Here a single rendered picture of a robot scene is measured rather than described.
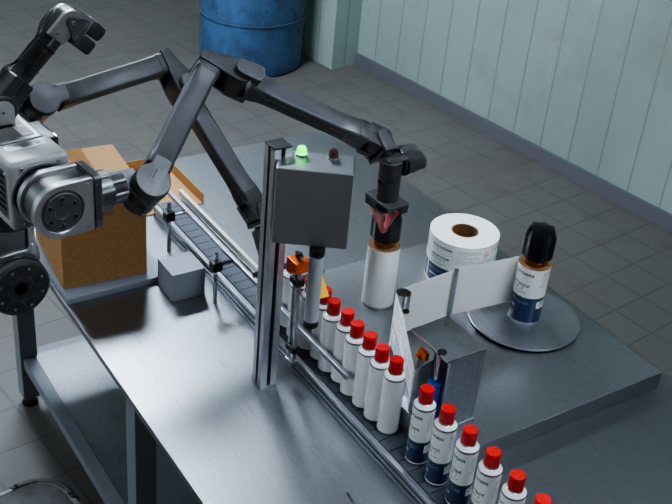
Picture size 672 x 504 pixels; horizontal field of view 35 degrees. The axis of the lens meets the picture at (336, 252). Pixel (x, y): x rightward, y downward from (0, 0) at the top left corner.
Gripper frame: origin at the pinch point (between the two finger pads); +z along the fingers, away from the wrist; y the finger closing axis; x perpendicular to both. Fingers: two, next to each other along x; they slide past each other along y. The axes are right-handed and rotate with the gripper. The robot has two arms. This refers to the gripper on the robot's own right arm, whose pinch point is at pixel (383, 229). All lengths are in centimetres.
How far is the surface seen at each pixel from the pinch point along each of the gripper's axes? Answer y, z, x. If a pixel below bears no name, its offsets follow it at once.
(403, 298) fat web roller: -12.5, 12.9, 1.5
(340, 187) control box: -14.8, -25.5, 25.5
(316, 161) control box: -7.5, -28.8, 27.2
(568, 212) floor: 132, 123, -228
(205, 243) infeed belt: 58, 31, 19
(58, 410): 82, 96, 60
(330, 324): -9.9, 15.7, 21.4
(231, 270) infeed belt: 42, 31, 19
